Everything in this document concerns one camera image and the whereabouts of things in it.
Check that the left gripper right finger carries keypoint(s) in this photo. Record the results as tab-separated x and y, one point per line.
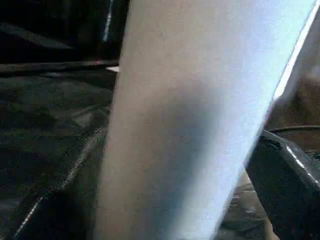
287	187

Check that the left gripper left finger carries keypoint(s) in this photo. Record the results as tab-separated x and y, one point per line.
75	200

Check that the white plastic table leg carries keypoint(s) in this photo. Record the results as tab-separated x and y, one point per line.
175	112

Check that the black work mat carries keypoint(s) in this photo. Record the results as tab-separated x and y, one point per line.
50	100

